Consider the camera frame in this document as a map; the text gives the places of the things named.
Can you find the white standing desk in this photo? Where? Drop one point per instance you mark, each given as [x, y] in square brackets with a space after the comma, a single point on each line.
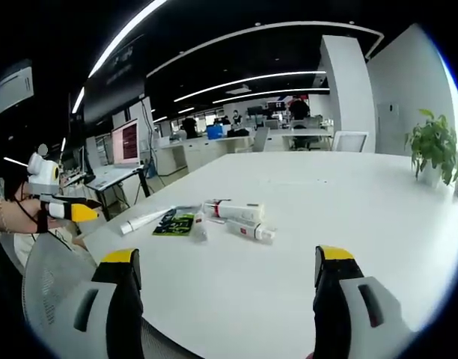
[113, 175]

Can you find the person's own torso clothing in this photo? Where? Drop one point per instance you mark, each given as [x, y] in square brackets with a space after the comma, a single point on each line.
[45, 243]

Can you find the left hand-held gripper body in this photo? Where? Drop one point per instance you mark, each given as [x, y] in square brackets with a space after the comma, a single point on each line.
[42, 174]

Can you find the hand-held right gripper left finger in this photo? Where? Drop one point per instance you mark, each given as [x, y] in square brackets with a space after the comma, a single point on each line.
[120, 299]

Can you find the white skincare bottle red band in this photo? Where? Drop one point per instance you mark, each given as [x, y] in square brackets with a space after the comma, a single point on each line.
[232, 210]

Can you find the person's own head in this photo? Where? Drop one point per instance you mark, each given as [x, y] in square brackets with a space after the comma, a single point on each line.
[15, 190]

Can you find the blue storage box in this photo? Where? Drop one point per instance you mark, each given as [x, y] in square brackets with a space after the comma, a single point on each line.
[215, 132]

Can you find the long white office counter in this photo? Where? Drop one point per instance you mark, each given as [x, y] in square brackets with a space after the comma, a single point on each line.
[199, 149]

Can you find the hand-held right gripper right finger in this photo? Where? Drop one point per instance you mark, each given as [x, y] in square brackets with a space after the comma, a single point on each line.
[345, 299]

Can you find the green black skincare sachet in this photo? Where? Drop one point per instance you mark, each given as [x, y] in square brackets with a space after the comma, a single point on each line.
[174, 224]

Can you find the white skincare spray bottle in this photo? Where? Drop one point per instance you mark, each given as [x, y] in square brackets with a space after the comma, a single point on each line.
[247, 229]

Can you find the white mesh office chair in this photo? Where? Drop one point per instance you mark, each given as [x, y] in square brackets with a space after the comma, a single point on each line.
[349, 142]

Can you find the grey mesh office chair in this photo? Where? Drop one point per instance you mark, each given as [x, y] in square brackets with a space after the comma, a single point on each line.
[53, 284]

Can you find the small white red-label skincare tube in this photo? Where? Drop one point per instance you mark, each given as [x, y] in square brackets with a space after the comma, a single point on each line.
[200, 228]

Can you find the ceiling air conditioner unit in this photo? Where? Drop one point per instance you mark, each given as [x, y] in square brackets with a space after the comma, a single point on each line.
[13, 86]

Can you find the long white skincare tube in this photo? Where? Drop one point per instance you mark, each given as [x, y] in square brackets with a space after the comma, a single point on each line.
[146, 220]

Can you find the green potted plant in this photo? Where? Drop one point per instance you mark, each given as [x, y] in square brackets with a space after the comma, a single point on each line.
[433, 149]

